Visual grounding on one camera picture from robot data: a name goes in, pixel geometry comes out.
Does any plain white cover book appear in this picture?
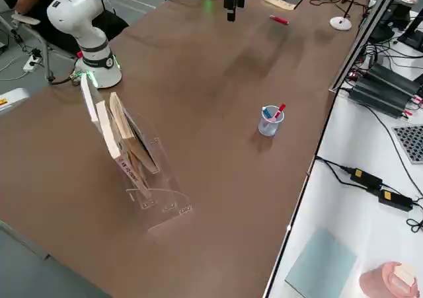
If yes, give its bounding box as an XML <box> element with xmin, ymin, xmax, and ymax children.
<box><xmin>80</xmin><ymin>75</ymin><xmax>102</xmax><ymax>135</ymax></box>

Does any cream book with printed spine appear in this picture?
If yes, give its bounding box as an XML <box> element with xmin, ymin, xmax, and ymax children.
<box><xmin>95</xmin><ymin>100</ymin><xmax>151</xmax><ymax>200</ymax></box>

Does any clear acrylic storage rack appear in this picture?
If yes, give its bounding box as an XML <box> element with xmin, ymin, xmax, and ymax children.
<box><xmin>95</xmin><ymin>111</ymin><xmax>194</xmax><ymax>230</ymax></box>

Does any white desk lamp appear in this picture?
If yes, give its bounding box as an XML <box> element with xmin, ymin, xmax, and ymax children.
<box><xmin>329</xmin><ymin>0</ymin><xmax>360</xmax><ymax>32</ymax></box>

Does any pink marker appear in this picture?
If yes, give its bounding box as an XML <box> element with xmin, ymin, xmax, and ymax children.
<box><xmin>269</xmin><ymin>13</ymin><xmax>290</xmax><ymax>26</ymax></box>

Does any black finned power supply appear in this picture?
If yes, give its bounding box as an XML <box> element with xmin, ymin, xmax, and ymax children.
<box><xmin>366</xmin><ymin>62</ymin><xmax>423</xmax><ymax>96</ymax></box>
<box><xmin>348</xmin><ymin>76</ymin><xmax>414</xmax><ymax>119</ymax></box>

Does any person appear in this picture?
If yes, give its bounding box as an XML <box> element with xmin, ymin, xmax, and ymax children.
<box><xmin>13</xmin><ymin>0</ymin><xmax>130</xmax><ymax>57</ymax></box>

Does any clear blue pen cup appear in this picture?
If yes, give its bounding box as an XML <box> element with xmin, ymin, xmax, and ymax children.
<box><xmin>257</xmin><ymin>104</ymin><xmax>286</xmax><ymax>137</ymax></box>

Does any grey perforated tray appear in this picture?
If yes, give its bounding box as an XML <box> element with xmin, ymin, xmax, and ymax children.
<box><xmin>392</xmin><ymin>124</ymin><xmax>423</xmax><ymax>165</ymax></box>

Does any black adapter with yellow label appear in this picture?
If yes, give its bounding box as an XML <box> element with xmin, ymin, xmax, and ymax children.
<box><xmin>378</xmin><ymin>188</ymin><xmax>414</xmax><ymax>213</ymax></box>
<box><xmin>350</xmin><ymin>167</ymin><xmax>384</xmax><ymax>190</ymax></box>

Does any grey chair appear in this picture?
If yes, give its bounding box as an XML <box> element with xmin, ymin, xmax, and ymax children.
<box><xmin>0</xmin><ymin>9</ymin><xmax>80</xmax><ymax>84</ymax></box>

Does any white power strip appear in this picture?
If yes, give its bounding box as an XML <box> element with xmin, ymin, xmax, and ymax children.
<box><xmin>22</xmin><ymin>54</ymin><xmax>44</xmax><ymax>73</ymax></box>

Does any white box with yellow label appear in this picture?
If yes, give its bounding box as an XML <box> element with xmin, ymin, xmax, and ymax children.
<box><xmin>0</xmin><ymin>87</ymin><xmax>31</xmax><ymax>116</ymax></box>

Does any pale blue flat pad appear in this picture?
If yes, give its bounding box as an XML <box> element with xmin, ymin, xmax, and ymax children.
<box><xmin>284</xmin><ymin>229</ymin><xmax>359</xmax><ymax>298</ymax></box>

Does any pink tape dispenser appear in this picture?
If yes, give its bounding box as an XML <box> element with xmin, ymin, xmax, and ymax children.
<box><xmin>359</xmin><ymin>261</ymin><xmax>418</xmax><ymax>298</ymax></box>

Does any black lamp cable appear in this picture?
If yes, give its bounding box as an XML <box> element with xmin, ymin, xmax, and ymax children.
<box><xmin>309</xmin><ymin>0</ymin><xmax>373</xmax><ymax>18</ymax></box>

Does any aluminium frame post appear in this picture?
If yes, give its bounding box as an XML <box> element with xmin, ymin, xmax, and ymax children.
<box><xmin>328</xmin><ymin>0</ymin><xmax>406</xmax><ymax>94</ymax></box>

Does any long black desk cable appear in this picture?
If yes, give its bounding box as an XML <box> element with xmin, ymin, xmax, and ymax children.
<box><xmin>360</xmin><ymin>102</ymin><xmax>423</xmax><ymax>200</ymax></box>

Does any black adapter cable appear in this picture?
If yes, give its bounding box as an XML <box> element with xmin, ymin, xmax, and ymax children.
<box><xmin>315</xmin><ymin>157</ymin><xmax>355</xmax><ymax>186</ymax></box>

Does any black floor cable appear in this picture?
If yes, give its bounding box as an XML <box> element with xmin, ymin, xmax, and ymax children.
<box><xmin>48</xmin><ymin>56</ymin><xmax>83</xmax><ymax>86</ymax></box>

